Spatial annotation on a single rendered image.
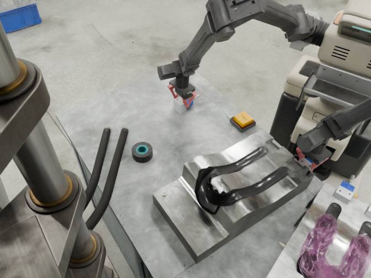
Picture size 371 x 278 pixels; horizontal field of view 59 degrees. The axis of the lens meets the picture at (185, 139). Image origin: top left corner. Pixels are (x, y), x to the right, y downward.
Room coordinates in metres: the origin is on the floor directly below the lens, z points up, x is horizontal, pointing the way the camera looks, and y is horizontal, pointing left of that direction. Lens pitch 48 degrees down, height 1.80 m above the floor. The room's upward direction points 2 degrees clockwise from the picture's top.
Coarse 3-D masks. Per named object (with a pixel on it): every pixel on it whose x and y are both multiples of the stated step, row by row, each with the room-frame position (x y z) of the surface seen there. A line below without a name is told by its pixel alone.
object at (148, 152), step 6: (138, 144) 0.83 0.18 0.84; (144, 144) 0.83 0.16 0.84; (132, 150) 0.80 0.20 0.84; (138, 150) 0.80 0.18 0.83; (144, 150) 0.82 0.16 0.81; (150, 150) 0.80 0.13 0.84; (132, 156) 0.79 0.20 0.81; (138, 156) 0.77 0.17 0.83; (144, 156) 0.77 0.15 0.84; (150, 156) 0.78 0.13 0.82; (138, 162) 0.77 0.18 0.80; (144, 162) 0.77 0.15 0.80
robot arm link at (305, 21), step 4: (300, 12) 1.05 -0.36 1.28; (300, 16) 1.04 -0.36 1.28; (304, 16) 1.05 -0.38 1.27; (308, 16) 1.07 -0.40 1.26; (300, 20) 1.03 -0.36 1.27; (304, 20) 1.03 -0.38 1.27; (308, 20) 1.06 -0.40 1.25; (300, 24) 1.02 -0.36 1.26; (304, 24) 1.02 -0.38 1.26; (308, 24) 1.05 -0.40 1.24; (300, 28) 1.01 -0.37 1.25
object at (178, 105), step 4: (196, 96) 1.13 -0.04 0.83; (176, 100) 1.07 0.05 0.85; (180, 100) 1.07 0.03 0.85; (188, 100) 1.09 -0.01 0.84; (192, 100) 1.09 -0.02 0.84; (176, 104) 1.06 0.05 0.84; (180, 104) 1.05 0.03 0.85; (192, 104) 1.09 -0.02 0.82; (176, 108) 1.06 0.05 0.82; (180, 108) 1.04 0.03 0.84; (184, 108) 1.06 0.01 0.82; (180, 112) 1.04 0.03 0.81; (184, 112) 1.06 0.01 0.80
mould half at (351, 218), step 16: (320, 192) 0.63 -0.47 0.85; (320, 208) 0.56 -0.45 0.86; (352, 208) 0.57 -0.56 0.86; (304, 224) 0.48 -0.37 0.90; (352, 224) 0.51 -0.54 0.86; (336, 240) 0.43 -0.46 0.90; (288, 256) 0.39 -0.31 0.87; (336, 256) 0.39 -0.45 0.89; (272, 272) 0.33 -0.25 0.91; (288, 272) 0.33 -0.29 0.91; (368, 272) 0.35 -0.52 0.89
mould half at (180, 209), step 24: (240, 144) 0.81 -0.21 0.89; (264, 144) 0.81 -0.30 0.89; (192, 168) 0.65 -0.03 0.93; (264, 168) 0.70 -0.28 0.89; (168, 192) 0.60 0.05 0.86; (192, 192) 0.60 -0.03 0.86; (264, 192) 0.60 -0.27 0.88; (288, 192) 0.60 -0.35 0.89; (168, 216) 0.51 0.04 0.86; (192, 216) 0.51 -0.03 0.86; (216, 216) 0.51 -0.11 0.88; (240, 216) 0.48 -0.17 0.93; (264, 216) 0.55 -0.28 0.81; (192, 240) 0.43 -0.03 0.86; (216, 240) 0.44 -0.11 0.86
